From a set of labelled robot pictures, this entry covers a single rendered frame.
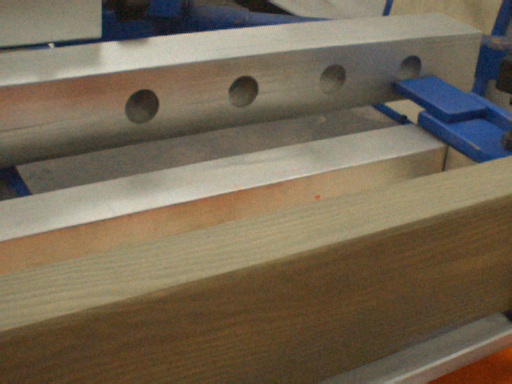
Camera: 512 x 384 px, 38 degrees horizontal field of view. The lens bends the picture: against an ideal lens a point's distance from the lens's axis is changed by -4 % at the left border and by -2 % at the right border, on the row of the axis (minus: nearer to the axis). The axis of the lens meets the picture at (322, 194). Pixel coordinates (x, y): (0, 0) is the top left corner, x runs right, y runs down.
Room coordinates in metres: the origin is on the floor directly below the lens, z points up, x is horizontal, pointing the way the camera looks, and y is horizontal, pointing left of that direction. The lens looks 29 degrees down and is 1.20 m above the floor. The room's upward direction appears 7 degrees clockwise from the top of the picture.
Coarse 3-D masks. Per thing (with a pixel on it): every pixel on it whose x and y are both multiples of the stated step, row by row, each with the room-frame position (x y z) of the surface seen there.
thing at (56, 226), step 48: (336, 144) 0.44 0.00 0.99; (384, 144) 0.45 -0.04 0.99; (432, 144) 0.46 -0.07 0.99; (96, 192) 0.35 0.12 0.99; (144, 192) 0.35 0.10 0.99; (192, 192) 0.36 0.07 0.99; (240, 192) 0.37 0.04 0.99; (288, 192) 0.39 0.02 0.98; (336, 192) 0.41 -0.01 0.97; (0, 240) 0.29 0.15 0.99; (48, 240) 0.31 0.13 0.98; (96, 240) 0.32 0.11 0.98; (144, 240) 0.34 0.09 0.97
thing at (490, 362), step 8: (496, 352) 0.30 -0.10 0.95; (504, 352) 0.30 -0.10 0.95; (480, 360) 0.29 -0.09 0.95; (488, 360) 0.29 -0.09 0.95; (496, 360) 0.29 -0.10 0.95; (504, 360) 0.29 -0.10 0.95; (464, 368) 0.28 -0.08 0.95; (472, 368) 0.28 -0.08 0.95; (480, 368) 0.29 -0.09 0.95; (488, 368) 0.29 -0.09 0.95; (496, 368) 0.29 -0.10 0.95; (504, 368) 0.29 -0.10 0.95; (440, 376) 0.28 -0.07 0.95; (448, 376) 0.28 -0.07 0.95; (456, 376) 0.28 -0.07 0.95; (464, 376) 0.28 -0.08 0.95; (472, 376) 0.28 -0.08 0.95; (480, 376) 0.28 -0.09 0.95; (488, 376) 0.28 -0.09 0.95; (496, 376) 0.28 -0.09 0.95; (504, 376) 0.28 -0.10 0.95
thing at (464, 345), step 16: (480, 320) 0.27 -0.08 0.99; (496, 320) 0.27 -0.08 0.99; (448, 336) 0.26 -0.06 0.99; (464, 336) 0.26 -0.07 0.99; (480, 336) 0.26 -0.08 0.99; (496, 336) 0.26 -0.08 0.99; (400, 352) 0.24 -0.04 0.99; (416, 352) 0.24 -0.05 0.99; (432, 352) 0.25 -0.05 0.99; (448, 352) 0.25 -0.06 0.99; (464, 352) 0.25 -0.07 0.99; (480, 352) 0.25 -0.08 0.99; (368, 368) 0.23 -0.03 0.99; (384, 368) 0.23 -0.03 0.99; (400, 368) 0.23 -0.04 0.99; (416, 368) 0.23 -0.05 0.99; (432, 368) 0.24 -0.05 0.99; (448, 368) 0.24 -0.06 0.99
